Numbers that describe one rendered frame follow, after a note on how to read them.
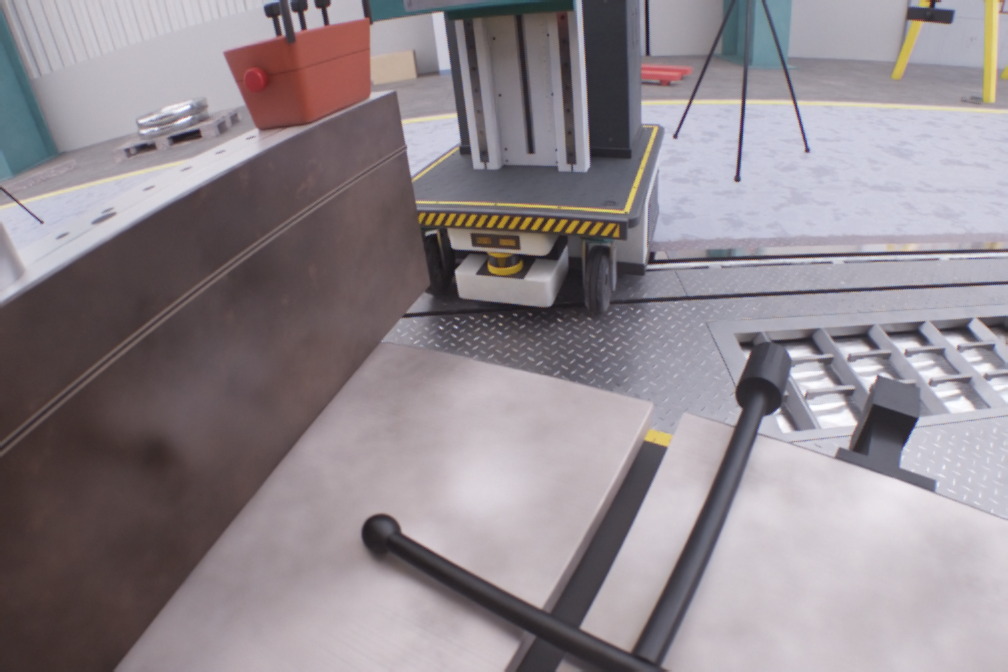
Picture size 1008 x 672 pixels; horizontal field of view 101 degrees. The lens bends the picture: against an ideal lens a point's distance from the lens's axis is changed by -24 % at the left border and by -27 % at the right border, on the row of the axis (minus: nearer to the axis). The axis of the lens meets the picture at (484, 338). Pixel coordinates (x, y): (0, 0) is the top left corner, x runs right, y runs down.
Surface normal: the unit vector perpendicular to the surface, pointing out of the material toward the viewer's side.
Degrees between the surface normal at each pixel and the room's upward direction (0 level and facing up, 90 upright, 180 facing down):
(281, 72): 97
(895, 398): 0
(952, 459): 0
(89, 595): 90
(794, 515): 0
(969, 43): 90
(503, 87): 90
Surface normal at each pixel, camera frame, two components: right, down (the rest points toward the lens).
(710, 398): -0.11, -0.81
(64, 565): 0.92, 0.13
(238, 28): -0.05, 0.58
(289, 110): -0.35, 0.66
